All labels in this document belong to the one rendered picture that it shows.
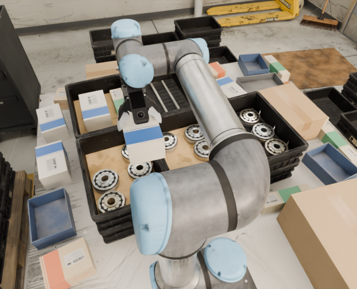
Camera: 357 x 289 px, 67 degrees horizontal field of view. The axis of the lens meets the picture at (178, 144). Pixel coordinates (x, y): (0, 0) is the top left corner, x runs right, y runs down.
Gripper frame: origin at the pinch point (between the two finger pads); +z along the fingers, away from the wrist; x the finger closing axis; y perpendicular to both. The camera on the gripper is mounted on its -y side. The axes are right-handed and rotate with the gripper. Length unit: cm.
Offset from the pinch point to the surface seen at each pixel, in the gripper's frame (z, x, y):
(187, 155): 27.7, -19.6, 5.3
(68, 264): 33, 34, -26
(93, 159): 27.5, 20.8, 15.0
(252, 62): 40, -94, 84
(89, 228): 41, 28, -10
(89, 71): 24, 17, 79
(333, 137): 35, -96, 1
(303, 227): 25, -48, -39
